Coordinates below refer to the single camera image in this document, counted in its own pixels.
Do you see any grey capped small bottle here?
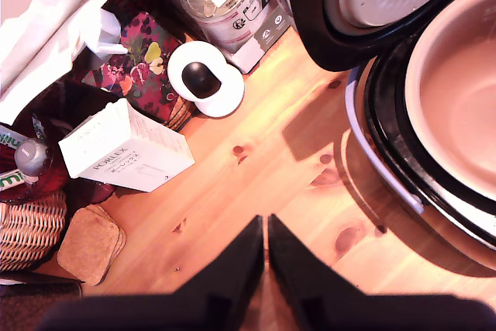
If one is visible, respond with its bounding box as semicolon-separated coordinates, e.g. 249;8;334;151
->
14;139;50;177

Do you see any white green tube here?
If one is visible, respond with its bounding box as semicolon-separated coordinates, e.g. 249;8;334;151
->
0;170;40;192
0;123;30;152

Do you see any cork coaster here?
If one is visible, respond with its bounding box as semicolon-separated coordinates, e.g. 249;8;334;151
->
57;206;121;286
92;203;127;281

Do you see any pale inner cooking pot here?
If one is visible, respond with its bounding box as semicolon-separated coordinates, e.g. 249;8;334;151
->
405;0;496;204

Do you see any white Porlex box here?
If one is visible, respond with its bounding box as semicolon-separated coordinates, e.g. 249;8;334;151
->
57;98;196;193

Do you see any glass jar with barcode label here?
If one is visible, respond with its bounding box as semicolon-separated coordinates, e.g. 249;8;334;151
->
180;0;298;75

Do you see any dark textured pad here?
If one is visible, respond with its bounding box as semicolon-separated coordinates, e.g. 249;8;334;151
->
0;271;84;331

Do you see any dark floral fabric bag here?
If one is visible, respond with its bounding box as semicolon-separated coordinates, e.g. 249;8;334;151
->
82;11;183;122

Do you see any grey cooker carry handle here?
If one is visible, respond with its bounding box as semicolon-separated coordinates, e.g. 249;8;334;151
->
344;67;425;215

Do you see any red glass bowl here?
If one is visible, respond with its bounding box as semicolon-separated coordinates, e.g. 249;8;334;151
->
0;108;74;205

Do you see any white round camera black lens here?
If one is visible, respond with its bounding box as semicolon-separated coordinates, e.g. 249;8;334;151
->
167;40;246;119

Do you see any wicker basket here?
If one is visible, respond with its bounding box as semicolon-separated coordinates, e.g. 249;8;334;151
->
0;189;67;272

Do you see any black Philips rice cooker body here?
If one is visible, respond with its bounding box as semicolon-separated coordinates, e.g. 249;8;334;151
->
333;0;496;278

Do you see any white plastic bag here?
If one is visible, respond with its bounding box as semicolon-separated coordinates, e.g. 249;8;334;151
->
0;0;135;115

